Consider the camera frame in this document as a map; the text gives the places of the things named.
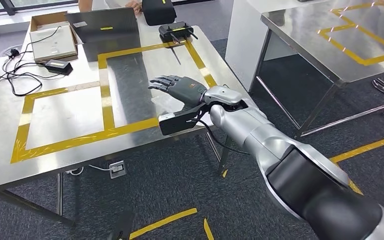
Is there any white flat box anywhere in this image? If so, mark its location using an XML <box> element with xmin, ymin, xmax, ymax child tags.
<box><xmin>29</xmin><ymin>24</ymin><xmax>79</xmax><ymax>63</ymax></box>

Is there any black power adapter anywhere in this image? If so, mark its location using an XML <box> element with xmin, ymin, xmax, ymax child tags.
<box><xmin>44</xmin><ymin>59</ymin><xmax>74</xmax><ymax>76</ymax></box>

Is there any yellow floor tape square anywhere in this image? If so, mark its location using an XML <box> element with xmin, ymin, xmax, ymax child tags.
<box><xmin>129</xmin><ymin>207</ymin><xmax>215</xmax><ymax>240</ymax></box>
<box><xmin>329</xmin><ymin>138</ymin><xmax>384</xmax><ymax>196</ymax></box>

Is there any white cabinet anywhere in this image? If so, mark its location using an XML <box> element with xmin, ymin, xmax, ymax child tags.
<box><xmin>225</xmin><ymin>0</ymin><xmax>299</xmax><ymax>92</ymax></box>

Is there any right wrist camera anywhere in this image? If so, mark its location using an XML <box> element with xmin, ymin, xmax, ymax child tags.
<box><xmin>158</xmin><ymin>102</ymin><xmax>210</xmax><ymax>137</ymax></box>

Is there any dark grey laptop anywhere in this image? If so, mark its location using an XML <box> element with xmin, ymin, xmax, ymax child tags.
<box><xmin>65</xmin><ymin>7</ymin><xmax>142</xmax><ymax>45</ymax></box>

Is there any person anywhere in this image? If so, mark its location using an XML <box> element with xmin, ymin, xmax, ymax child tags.
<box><xmin>78</xmin><ymin>0</ymin><xmax>143</xmax><ymax>14</ymax></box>

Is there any stainless steel workbench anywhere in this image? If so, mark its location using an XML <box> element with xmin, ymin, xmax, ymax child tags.
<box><xmin>0</xmin><ymin>13</ymin><xmax>257</xmax><ymax>229</ymax></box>

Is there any yellow workbench tape outline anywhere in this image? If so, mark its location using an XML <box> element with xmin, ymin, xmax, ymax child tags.
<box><xmin>10</xmin><ymin>40</ymin><xmax>219</xmax><ymax>165</ymax></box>

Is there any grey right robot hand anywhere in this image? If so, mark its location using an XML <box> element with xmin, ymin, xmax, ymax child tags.
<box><xmin>147</xmin><ymin>75</ymin><xmax>209</xmax><ymax>112</ymax></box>

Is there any stainless steel table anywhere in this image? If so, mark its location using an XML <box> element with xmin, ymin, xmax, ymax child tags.
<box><xmin>249</xmin><ymin>0</ymin><xmax>384</xmax><ymax>138</ymax></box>

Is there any black router with antennas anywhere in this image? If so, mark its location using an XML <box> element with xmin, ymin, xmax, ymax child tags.
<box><xmin>158</xmin><ymin>21</ymin><xmax>200</xmax><ymax>45</ymax></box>

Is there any brown cardboard box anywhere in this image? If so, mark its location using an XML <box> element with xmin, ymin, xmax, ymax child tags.
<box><xmin>29</xmin><ymin>11</ymin><xmax>80</xmax><ymax>47</ymax></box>

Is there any black camera cable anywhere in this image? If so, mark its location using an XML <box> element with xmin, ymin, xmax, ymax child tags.
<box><xmin>191</xmin><ymin>117</ymin><xmax>251</xmax><ymax>156</ymax></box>

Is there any metal floor socket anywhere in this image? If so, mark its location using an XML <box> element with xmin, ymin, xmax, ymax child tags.
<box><xmin>108</xmin><ymin>160</ymin><xmax>127</xmax><ymax>180</ymax></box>

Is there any person's hand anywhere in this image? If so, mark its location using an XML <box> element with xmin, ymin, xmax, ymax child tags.
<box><xmin>125</xmin><ymin>0</ymin><xmax>143</xmax><ymax>14</ymax></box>

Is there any black case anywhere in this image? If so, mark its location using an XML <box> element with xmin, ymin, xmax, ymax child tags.
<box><xmin>141</xmin><ymin>0</ymin><xmax>178</xmax><ymax>27</ymax></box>

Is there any black cable tangle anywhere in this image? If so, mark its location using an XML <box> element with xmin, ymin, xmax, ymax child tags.
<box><xmin>0</xmin><ymin>25</ymin><xmax>64</xmax><ymax>98</ymax></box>

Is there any white power cable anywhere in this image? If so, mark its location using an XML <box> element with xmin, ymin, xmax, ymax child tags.
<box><xmin>65</xmin><ymin>164</ymin><xmax>112</xmax><ymax>176</ymax></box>

